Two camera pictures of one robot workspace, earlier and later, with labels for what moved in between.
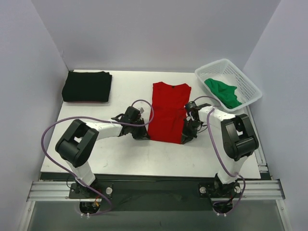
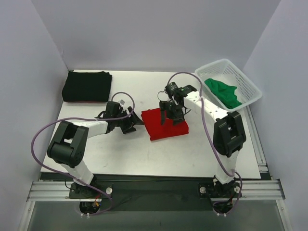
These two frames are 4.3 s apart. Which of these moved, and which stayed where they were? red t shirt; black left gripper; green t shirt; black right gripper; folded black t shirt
Moved: black left gripper; black right gripper; red t shirt
Stayed: green t shirt; folded black t shirt
